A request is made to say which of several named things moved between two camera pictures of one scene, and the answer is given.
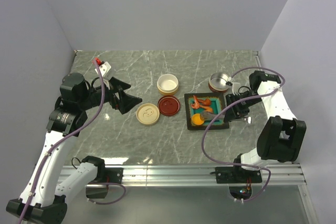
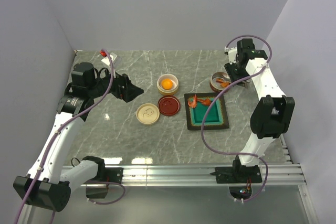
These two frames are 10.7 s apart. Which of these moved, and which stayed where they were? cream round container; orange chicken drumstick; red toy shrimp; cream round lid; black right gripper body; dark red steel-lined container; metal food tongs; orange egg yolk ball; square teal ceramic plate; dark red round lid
Moved: metal food tongs; red toy shrimp; orange chicken drumstick; black right gripper body; orange egg yolk ball
Stayed: dark red round lid; square teal ceramic plate; cream round container; dark red steel-lined container; cream round lid
